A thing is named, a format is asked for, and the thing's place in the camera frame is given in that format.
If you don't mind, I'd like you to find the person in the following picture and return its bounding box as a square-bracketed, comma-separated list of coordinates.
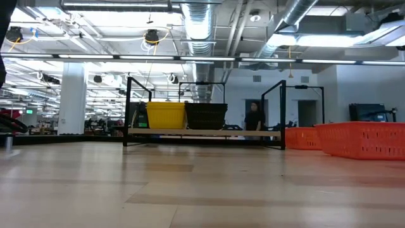
[243, 101, 266, 141]

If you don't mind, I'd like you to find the long ceiling light strip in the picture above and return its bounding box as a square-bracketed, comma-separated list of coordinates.
[0, 53, 405, 66]

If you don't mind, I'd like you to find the white building column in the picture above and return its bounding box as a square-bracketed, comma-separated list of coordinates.
[58, 61, 89, 136]

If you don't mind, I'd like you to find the dark computer monitor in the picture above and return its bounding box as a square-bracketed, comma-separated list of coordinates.
[349, 103, 389, 123]

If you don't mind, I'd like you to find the black curved tube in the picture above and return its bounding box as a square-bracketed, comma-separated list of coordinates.
[0, 113, 29, 134]

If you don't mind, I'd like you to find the red object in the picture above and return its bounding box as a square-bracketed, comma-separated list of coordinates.
[0, 107, 22, 120]

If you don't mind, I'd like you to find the black frame wooden shelf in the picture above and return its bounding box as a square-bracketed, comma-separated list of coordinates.
[122, 77, 287, 151]

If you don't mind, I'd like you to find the corrugated silver air duct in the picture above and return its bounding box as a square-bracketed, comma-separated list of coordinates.
[179, 0, 219, 104]

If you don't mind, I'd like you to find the yellow hanging cord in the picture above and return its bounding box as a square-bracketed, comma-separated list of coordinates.
[287, 46, 294, 79]

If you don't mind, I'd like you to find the black metal frame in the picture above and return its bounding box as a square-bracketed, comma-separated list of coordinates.
[283, 84, 325, 125]

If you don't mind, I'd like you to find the spiral silver air duct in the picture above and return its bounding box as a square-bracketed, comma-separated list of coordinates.
[254, 0, 319, 60]

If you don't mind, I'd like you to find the silver metal post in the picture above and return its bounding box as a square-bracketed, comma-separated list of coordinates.
[3, 134, 14, 153]

